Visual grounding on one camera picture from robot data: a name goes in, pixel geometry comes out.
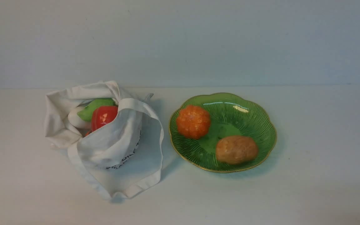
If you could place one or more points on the light green vegetable toy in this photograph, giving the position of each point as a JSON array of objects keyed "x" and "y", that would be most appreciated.
[{"x": 87, "y": 113}]

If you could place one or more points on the white cloth bag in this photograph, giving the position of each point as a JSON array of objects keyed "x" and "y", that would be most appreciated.
[{"x": 108, "y": 146}]

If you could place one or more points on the orange pumpkin toy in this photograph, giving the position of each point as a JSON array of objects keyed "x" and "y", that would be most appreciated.
[{"x": 193, "y": 122}]

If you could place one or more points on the green glass plate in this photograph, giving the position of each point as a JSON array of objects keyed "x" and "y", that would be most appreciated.
[{"x": 230, "y": 115}]

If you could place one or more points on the brown potato toy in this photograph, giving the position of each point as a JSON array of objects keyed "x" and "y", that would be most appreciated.
[{"x": 236, "y": 149}]

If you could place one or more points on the red bell pepper toy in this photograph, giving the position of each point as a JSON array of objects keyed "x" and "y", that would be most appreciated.
[{"x": 102, "y": 116}]

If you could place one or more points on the white egg-shaped vegetable toy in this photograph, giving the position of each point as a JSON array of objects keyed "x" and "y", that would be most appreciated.
[{"x": 76, "y": 121}]

